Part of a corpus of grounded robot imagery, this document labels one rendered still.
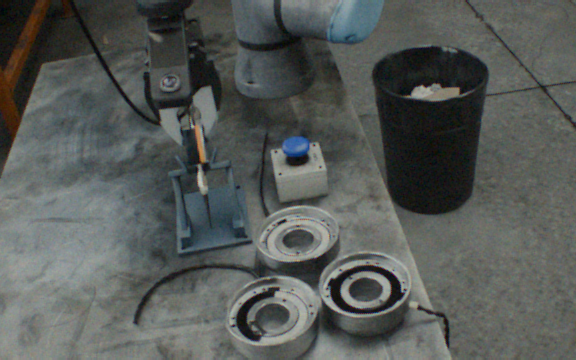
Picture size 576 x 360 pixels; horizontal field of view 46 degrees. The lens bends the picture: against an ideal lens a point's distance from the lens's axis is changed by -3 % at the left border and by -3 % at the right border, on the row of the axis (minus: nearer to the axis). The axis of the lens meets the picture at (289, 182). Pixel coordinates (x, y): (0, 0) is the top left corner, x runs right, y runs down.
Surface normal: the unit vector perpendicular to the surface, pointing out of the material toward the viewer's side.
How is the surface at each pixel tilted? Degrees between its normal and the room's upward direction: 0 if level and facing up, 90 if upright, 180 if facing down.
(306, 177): 90
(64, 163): 0
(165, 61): 32
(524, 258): 0
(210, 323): 0
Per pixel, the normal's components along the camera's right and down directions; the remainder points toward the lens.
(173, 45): 0.03, -0.37
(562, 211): -0.11, -0.80
